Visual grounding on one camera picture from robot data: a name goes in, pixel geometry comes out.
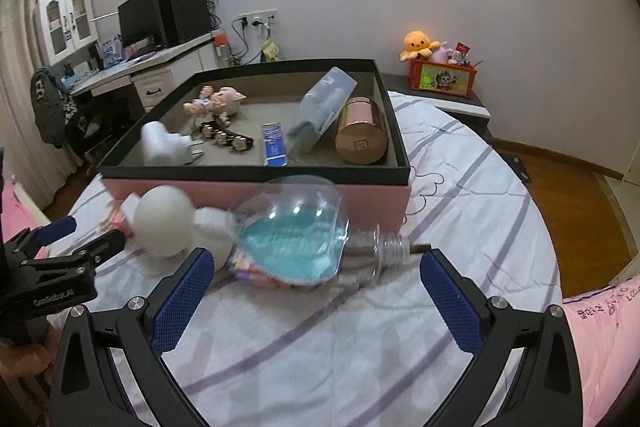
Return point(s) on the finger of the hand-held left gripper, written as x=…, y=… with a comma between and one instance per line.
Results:
x=55, y=227
x=100, y=244

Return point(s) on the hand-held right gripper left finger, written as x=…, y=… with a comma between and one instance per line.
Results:
x=182, y=297

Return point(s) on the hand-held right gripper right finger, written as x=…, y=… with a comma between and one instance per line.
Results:
x=452, y=297

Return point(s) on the white doll head figure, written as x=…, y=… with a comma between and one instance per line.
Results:
x=162, y=217

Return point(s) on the white plug adapter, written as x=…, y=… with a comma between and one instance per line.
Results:
x=160, y=142

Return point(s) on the bulb-shaped bottle with blue liquid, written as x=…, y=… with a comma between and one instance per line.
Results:
x=295, y=237

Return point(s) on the blue and gold lighter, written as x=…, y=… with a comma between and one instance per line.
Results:
x=275, y=147

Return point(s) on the rose gold canister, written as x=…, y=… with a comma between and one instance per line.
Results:
x=360, y=132

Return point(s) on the pink pig figurine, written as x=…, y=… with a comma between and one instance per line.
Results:
x=225, y=99

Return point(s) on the pink box with black rim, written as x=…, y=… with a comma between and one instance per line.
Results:
x=250, y=112

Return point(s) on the clear plastic flosser box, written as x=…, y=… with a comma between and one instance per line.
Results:
x=320, y=107

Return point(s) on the pink toy blocks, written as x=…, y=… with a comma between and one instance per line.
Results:
x=117, y=219

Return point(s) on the pink cloth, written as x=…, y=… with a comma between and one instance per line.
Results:
x=15, y=212

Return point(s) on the white striped bed quilt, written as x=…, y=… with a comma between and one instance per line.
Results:
x=325, y=357

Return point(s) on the black bathroom scale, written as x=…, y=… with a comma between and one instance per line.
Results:
x=515, y=164

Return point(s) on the pink blanket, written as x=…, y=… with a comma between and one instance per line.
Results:
x=610, y=347

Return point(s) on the blue and white box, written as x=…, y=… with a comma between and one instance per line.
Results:
x=110, y=52

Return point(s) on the white desk with drawers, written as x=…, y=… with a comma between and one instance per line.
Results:
x=150, y=59

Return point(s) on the beige curtain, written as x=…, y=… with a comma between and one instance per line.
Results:
x=20, y=32

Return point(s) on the white glass-door cabinet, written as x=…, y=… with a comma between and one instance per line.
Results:
x=55, y=27

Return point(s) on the orange printed toy box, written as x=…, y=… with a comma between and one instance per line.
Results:
x=440, y=79

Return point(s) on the black computer monitor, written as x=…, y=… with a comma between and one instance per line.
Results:
x=137, y=17

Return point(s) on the water bottle with red cap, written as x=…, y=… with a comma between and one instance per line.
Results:
x=222, y=52

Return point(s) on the pink plush toy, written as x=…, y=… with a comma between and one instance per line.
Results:
x=441, y=54

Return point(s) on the black computer tower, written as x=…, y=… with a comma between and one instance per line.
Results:
x=182, y=12

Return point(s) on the red card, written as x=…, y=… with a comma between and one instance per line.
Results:
x=461, y=49

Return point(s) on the orange octopus plush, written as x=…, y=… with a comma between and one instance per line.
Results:
x=417, y=43

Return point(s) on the yellow snack bag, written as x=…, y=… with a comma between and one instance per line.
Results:
x=270, y=52

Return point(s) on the white wall outlet strip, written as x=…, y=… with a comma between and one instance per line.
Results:
x=257, y=18

